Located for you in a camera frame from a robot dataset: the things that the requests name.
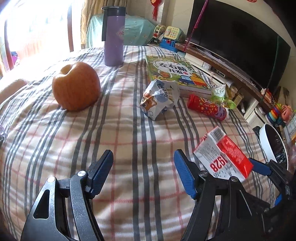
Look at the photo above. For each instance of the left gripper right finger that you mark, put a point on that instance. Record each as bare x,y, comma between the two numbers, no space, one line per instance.
188,173

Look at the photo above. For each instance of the black television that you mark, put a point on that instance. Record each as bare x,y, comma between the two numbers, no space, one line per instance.
240,38

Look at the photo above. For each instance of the rainbow stacking ring toy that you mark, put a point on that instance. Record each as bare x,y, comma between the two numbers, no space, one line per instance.
274,116

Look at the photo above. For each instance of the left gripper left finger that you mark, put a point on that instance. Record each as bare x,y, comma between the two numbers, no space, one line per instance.
97,174

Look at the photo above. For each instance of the white trash bin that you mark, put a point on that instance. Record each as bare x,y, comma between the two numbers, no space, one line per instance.
272,145

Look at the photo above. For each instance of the purple thermos bottle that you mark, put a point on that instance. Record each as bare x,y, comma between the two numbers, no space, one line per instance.
113,30

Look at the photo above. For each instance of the children's picture book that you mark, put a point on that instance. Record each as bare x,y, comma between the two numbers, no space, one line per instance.
169,68

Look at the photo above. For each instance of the white TV cabinet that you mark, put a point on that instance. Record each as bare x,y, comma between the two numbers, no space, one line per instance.
255,107

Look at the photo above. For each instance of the white yogurt cup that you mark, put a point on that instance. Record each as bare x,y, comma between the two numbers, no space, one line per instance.
158,97

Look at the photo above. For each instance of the red hanging knot ornament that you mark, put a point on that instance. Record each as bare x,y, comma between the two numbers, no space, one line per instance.
155,8

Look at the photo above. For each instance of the teal covered furniture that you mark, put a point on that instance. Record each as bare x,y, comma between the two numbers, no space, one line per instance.
138,31

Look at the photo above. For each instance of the toy cash register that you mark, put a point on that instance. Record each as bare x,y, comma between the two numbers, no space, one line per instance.
167,37

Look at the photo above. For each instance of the apple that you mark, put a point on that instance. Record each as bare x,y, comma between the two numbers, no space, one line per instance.
76,86

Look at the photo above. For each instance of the plaid blanket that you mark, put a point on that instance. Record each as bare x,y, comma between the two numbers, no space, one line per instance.
143,197

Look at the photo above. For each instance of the green crumpled snack bag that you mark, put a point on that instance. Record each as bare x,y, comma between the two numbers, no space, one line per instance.
219,97

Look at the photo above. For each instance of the red white 1928 carton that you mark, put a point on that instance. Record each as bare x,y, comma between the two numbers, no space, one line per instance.
221,157

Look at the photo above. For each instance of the red candy tube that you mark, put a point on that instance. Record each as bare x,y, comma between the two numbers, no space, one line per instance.
207,107

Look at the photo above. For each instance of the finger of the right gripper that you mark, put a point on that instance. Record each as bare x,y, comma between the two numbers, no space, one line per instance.
261,168

